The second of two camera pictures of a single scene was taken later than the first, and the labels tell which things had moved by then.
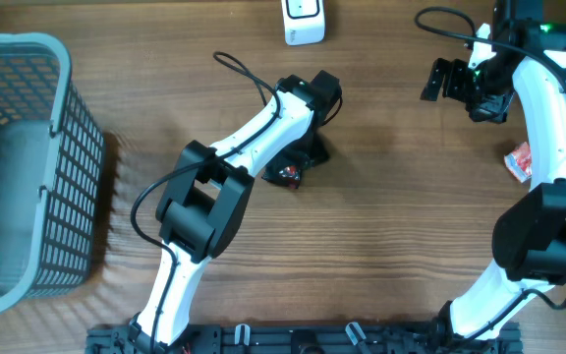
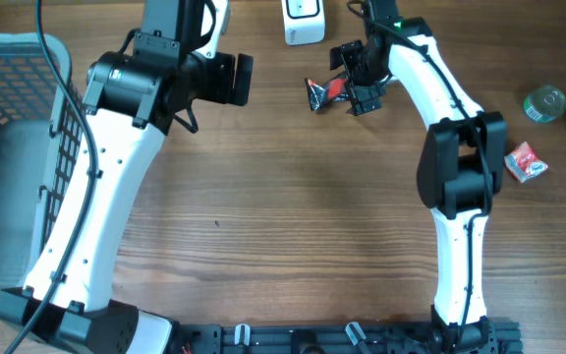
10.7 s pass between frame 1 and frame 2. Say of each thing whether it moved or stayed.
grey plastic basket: stayed
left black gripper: moved
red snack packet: stayed
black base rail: stayed
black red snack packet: moved
